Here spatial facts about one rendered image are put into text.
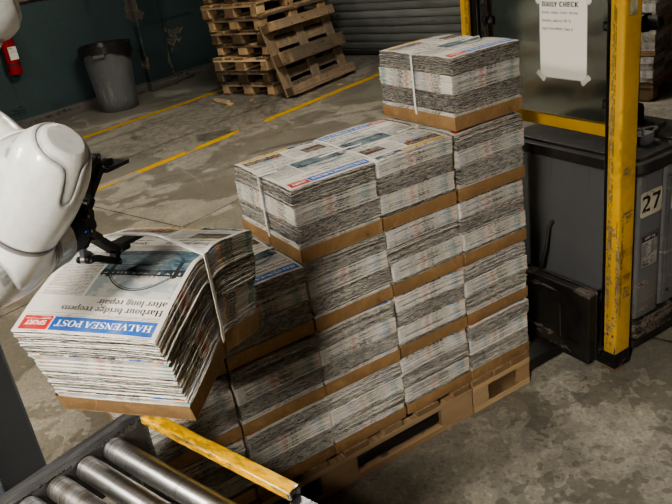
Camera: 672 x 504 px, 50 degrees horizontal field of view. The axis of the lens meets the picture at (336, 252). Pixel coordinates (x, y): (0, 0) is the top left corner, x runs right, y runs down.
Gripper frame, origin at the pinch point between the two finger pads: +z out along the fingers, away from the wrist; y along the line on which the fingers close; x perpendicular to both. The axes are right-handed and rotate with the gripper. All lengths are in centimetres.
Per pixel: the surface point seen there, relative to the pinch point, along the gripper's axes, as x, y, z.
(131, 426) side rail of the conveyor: -9, 51, -1
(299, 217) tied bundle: 6, 27, 68
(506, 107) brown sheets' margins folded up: 57, 9, 126
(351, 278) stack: 16, 51, 81
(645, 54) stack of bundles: 131, 48, 533
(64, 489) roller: -12, 52, -20
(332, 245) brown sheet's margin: 13, 38, 75
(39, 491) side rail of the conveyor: -18, 53, -21
